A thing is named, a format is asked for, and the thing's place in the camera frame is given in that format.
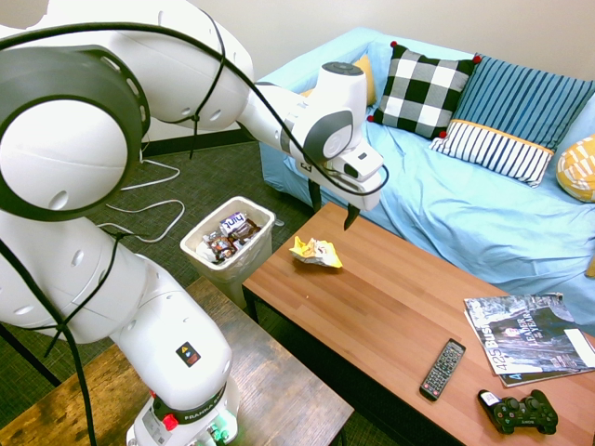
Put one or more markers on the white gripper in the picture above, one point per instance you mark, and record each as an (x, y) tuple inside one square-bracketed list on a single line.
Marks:
[(360, 183)]

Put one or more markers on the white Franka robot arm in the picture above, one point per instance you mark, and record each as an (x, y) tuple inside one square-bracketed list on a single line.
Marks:
[(153, 93)]

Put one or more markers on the crumpled yellow chip bag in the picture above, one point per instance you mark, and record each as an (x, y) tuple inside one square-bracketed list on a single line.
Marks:
[(316, 253)]

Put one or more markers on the white trash bin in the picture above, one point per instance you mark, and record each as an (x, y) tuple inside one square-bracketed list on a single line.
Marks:
[(232, 246)]

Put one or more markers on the purple hint drink carton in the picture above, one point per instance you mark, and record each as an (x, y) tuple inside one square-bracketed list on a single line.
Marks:
[(231, 224)]

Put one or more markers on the dark snack wrapper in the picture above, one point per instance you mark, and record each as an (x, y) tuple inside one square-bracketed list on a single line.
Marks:
[(218, 246)]

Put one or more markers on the wooden coffee table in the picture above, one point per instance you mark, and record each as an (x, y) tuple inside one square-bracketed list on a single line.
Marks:
[(395, 316)]

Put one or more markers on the mustard yellow pillow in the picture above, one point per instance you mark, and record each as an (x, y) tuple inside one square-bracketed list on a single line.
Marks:
[(367, 79)]

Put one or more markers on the light blue sofa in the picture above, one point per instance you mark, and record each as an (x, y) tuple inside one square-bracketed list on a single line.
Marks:
[(465, 200)]

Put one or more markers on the black white checkered pillow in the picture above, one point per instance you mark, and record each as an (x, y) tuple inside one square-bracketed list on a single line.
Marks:
[(420, 90)]

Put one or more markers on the rustic wooden robot stand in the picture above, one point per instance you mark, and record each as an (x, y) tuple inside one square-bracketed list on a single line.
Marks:
[(260, 371)]

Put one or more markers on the blue striped pillow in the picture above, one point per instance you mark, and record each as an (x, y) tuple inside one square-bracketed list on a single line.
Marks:
[(506, 121)]

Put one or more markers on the black TV remote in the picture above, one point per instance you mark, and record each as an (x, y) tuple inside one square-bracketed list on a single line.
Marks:
[(442, 369)]

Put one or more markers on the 425 Business magazine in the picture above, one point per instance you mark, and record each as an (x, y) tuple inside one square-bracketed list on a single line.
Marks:
[(520, 332)]

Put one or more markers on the yellow white round pillow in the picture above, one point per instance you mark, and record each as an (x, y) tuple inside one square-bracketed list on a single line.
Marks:
[(578, 169)]

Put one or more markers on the black game controller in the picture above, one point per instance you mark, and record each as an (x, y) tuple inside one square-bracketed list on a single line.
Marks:
[(520, 412)]

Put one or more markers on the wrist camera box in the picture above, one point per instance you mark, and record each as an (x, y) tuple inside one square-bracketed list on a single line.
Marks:
[(355, 163)]

